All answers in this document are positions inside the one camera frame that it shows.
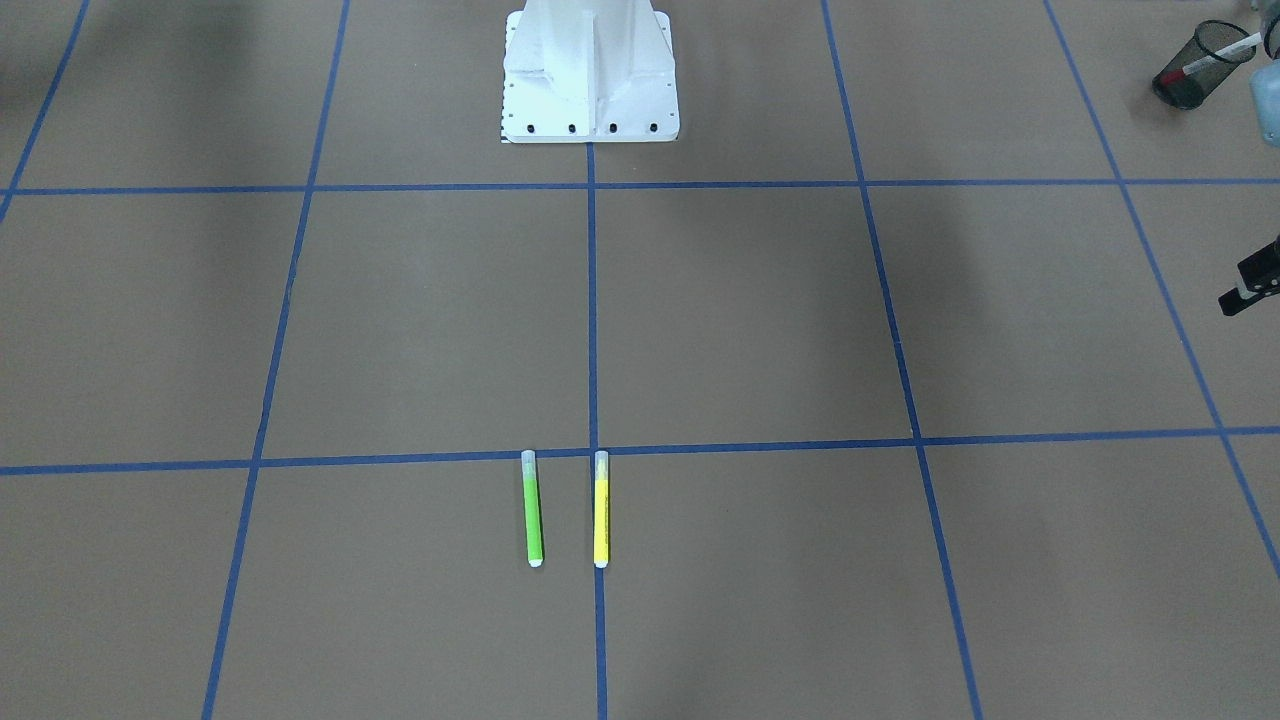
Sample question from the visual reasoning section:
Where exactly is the near black mesh pen cup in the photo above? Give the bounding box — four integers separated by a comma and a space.
1149, 20, 1261, 111

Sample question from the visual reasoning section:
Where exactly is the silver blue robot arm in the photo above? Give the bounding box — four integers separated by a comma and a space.
1216, 1, 1279, 316

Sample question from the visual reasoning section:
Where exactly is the red white marker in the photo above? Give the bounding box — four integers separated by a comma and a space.
1158, 33, 1262, 85

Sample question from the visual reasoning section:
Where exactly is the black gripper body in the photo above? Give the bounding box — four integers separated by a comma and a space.
1238, 237, 1280, 299

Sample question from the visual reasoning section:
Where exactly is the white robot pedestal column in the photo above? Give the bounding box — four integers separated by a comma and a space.
500, 1, 681, 143

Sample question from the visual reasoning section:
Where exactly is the yellow highlighter pen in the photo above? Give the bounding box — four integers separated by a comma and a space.
591, 450, 611, 570

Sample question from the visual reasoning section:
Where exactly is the green highlighter pen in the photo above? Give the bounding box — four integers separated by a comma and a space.
520, 448, 545, 568

